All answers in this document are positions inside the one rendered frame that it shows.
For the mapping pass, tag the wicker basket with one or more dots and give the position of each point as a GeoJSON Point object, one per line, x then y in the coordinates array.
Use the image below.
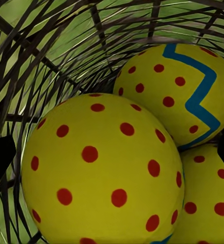
{"type": "Point", "coordinates": [93, 79]}

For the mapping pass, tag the easter egg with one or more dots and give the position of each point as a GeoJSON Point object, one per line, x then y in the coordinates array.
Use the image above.
{"type": "Point", "coordinates": [102, 169]}
{"type": "Point", "coordinates": [202, 218]}
{"type": "Point", "coordinates": [182, 86]}

